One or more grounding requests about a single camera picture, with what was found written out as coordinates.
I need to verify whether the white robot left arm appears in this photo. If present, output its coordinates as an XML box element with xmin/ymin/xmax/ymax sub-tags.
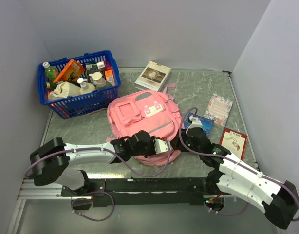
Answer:
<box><xmin>28</xmin><ymin>131</ymin><xmax>165</xmax><ymax>196</ymax></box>

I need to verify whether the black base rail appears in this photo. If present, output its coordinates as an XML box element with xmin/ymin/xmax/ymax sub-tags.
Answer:
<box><xmin>61</xmin><ymin>177</ymin><xmax>220</xmax><ymax>207</ymax></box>

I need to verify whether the green drink bottle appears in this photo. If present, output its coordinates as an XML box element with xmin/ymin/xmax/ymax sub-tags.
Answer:
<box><xmin>42</xmin><ymin>62</ymin><xmax>59</xmax><ymax>83</ymax></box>

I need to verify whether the red framed card book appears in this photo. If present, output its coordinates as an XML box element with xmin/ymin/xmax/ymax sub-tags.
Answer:
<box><xmin>220</xmin><ymin>127</ymin><xmax>247</xmax><ymax>159</ymax></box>

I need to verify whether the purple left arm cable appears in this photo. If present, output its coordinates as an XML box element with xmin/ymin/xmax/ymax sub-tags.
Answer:
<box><xmin>24</xmin><ymin>137</ymin><xmax>172</xmax><ymax>222</ymax></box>

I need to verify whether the white coffee cover book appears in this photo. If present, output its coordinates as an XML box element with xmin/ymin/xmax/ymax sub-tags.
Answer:
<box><xmin>134</xmin><ymin>61</ymin><xmax>171</xmax><ymax>91</ymax></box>

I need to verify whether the blue plastic shopping basket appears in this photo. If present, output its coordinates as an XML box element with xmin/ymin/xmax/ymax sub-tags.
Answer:
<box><xmin>37</xmin><ymin>50</ymin><xmax>121</xmax><ymax>119</ymax></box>

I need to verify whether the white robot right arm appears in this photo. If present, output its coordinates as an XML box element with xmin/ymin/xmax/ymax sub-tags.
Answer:
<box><xmin>171</xmin><ymin>127</ymin><xmax>299</xmax><ymax>229</ymax></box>

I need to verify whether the black packaged box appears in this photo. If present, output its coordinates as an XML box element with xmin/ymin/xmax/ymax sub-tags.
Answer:
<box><xmin>85</xmin><ymin>63</ymin><xmax>105</xmax><ymax>81</ymax></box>

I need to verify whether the pink student backpack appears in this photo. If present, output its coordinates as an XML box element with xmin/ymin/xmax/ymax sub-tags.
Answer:
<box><xmin>106</xmin><ymin>83</ymin><xmax>183</xmax><ymax>167</ymax></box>

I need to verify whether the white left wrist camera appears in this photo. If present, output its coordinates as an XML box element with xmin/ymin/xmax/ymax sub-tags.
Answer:
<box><xmin>154</xmin><ymin>138</ymin><xmax>172</xmax><ymax>155</ymax></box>

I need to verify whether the floral pink notebook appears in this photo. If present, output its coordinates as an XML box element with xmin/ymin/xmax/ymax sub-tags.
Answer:
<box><xmin>204</xmin><ymin>93</ymin><xmax>233</xmax><ymax>128</ymax></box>

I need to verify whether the cream lotion bottle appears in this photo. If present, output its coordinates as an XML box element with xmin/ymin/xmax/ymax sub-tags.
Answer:
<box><xmin>77</xmin><ymin>78</ymin><xmax>95</xmax><ymax>95</ymax></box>

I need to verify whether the grey pump bottle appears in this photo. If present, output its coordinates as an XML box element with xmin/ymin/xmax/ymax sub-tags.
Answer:
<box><xmin>89</xmin><ymin>72</ymin><xmax>112</xmax><ymax>90</ymax></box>

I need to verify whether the pink carton box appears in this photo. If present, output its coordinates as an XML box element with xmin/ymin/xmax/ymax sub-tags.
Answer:
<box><xmin>104</xmin><ymin>61</ymin><xmax>115</xmax><ymax>86</ymax></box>

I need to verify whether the beige cloth bag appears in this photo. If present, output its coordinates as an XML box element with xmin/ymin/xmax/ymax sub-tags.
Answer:
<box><xmin>48</xmin><ymin>82</ymin><xmax>81</xmax><ymax>101</ymax></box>

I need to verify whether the orange snack box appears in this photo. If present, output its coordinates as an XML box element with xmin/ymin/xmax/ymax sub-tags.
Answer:
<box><xmin>53</xmin><ymin>59</ymin><xmax>85</xmax><ymax>83</ymax></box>

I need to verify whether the blue Jane Eyre book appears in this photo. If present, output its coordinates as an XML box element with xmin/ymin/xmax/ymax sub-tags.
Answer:
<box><xmin>184</xmin><ymin>113</ymin><xmax>214</xmax><ymax>137</ymax></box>

